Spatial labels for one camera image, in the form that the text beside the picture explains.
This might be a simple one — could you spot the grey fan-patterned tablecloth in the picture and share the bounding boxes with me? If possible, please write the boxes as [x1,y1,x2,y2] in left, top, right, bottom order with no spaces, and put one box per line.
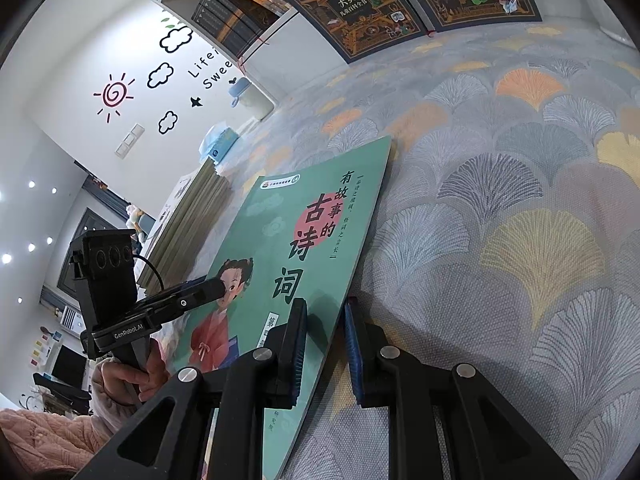
[215,20,640,480]

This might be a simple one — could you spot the blue tissue box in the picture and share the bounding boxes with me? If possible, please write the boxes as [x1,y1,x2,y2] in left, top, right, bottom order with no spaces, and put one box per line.
[200,125,238,163]

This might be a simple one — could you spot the stack of thin books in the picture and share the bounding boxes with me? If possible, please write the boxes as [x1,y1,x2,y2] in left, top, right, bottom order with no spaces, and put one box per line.
[137,156,256,291]

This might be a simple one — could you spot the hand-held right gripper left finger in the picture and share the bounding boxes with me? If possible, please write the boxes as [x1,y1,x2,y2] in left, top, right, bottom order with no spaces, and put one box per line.
[75,297,308,480]

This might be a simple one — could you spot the white grilled appliance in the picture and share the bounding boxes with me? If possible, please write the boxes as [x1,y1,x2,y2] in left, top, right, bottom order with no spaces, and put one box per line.
[59,305,83,333]

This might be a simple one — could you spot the black lettering wall sticker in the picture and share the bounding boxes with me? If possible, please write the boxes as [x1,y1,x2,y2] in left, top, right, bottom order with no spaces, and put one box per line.
[187,47,236,88]

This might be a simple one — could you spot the white bottle with blue cap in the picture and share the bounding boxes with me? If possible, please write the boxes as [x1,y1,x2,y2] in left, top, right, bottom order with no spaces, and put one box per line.
[228,78,276,121]

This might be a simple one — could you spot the person's left forearm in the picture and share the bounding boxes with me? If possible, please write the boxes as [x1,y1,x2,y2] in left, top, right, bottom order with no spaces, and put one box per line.
[0,360,121,480]

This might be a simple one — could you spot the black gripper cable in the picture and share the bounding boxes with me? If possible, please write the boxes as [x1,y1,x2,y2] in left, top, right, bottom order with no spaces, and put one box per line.
[131,254,168,293]

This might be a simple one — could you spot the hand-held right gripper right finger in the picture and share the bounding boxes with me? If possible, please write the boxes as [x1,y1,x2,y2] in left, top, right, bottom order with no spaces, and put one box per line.
[344,296,571,480]

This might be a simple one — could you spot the black monitor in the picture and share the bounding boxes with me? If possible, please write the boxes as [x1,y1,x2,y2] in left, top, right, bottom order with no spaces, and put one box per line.
[50,345,89,389]

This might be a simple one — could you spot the pink sun wall sticker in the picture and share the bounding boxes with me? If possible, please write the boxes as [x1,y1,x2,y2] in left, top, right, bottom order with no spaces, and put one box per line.
[94,72,136,123]

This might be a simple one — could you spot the person's left hand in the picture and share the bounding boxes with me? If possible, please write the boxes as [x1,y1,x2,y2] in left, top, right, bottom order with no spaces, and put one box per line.
[100,341,171,406]

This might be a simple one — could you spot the row of dark hardcover volumes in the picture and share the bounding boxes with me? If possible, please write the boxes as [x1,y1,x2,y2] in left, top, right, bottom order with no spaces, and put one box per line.
[191,0,282,59]

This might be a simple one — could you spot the white wall switch panel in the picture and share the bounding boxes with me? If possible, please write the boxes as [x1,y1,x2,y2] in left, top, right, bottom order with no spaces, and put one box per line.
[115,124,145,157]

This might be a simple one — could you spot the teal book with red-robed child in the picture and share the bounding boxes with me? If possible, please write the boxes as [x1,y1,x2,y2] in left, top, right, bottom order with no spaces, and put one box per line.
[165,135,393,480]

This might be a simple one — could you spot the white cartoon sage book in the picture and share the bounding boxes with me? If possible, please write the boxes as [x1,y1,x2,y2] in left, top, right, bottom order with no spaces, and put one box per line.
[149,172,198,256]

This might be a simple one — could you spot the plush toys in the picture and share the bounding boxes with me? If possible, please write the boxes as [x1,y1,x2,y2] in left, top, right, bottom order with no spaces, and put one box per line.
[125,202,156,241]

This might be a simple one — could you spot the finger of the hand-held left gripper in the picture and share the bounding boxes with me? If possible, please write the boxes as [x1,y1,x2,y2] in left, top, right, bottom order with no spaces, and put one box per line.
[134,282,202,311]
[149,278,227,322]

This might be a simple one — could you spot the white bookshelf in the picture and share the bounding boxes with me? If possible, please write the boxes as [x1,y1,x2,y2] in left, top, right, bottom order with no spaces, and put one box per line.
[110,0,351,101]

